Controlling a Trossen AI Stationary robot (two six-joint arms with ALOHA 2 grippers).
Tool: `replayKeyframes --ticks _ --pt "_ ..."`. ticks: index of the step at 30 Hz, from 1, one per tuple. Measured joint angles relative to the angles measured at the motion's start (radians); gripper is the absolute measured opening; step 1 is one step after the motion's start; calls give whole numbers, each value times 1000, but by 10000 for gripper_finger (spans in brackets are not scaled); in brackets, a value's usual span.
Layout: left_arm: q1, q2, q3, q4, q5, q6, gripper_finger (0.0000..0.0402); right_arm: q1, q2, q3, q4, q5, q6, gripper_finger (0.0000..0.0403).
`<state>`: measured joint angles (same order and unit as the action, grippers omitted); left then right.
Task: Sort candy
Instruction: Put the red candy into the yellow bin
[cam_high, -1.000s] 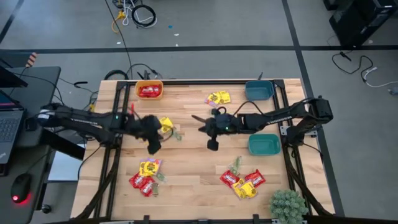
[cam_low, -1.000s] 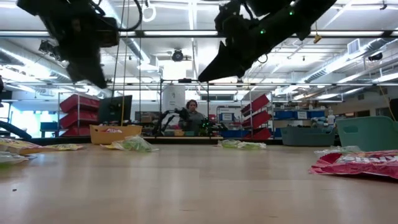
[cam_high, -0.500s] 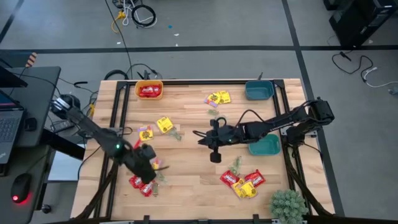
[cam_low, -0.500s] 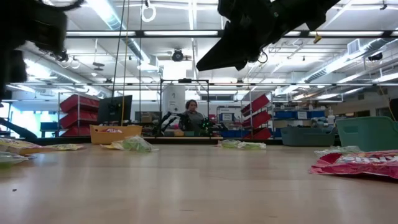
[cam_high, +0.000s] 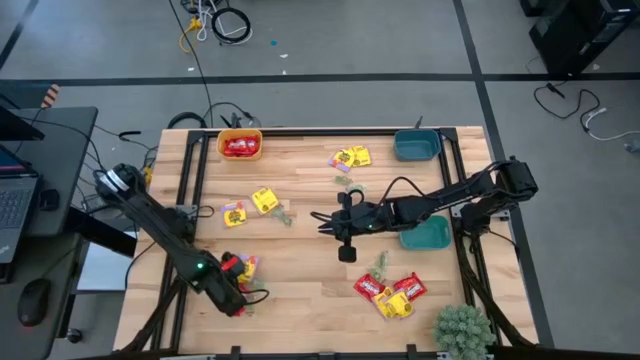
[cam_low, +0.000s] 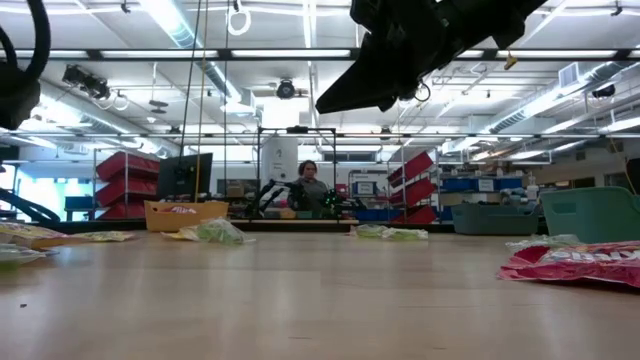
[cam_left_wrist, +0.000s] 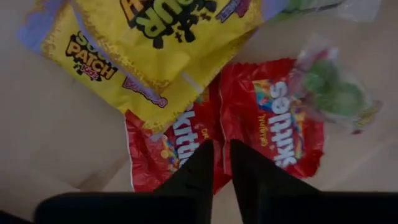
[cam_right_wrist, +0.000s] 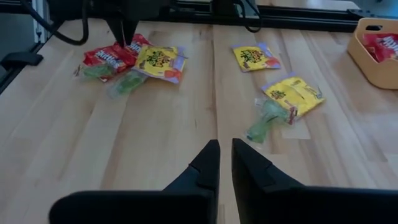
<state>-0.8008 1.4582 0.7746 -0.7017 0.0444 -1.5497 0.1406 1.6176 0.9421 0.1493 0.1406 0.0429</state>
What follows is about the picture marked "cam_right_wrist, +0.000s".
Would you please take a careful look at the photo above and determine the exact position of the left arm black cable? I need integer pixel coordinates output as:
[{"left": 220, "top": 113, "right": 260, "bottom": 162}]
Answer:
[{"left": 20, "top": 0, "right": 90, "bottom": 46}]

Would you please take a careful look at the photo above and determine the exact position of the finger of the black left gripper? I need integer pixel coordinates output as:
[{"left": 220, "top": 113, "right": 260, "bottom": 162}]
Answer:
[
  {"left": 124, "top": 20, "right": 140, "bottom": 47},
  {"left": 105, "top": 18, "right": 124, "bottom": 47}
]

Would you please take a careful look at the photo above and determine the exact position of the green candy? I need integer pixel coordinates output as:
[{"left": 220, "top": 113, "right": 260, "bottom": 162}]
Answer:
[
  {"left": 245, "top": 98, "right": 295, "bottom": 144},
  {"left": 74, "top": 63, "right": 116, "bottom": 80},
  {"left": 108, "top": 70, "right": 149, "bottom": 100}
]

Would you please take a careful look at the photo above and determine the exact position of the red Skittles candy pack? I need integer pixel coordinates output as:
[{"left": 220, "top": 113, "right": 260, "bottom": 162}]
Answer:
[
  {"left": 82, "top": 43, "right": 137, "bottom": 83},
  {"left": 126, "top": 33, "right": 153, "bottom": 55},
  {"left": 360, "top": 32, "right": 398, "bottom": 63}
]

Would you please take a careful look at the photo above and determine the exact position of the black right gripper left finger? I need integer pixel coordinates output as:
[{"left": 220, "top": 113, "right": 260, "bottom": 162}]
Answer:
[{"left": 49, "top": 139, "right": 221, "bottom": 224}]

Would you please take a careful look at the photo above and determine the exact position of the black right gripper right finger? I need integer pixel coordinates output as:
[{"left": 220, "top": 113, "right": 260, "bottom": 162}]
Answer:
[{"left": 232, "top": 138, "right": 398, "bottom": 224}]

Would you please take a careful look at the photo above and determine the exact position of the yellow Sour Patch candy pack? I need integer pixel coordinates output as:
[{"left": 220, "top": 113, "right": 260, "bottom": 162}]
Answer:
[
  {"left": 261, "top": 73, "right": 326, "bottom": 125},
  {"left": 231, "top": 42, "right": 282, "bottom": 73},
  {"left": 133, "top": 44, "right": 187, "bottom": 85}
]

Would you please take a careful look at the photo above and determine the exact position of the orange plastic bin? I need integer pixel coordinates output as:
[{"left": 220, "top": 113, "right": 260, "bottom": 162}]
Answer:
[{"left": 347, "top": 17, "right": 398, "bottom": 90}]

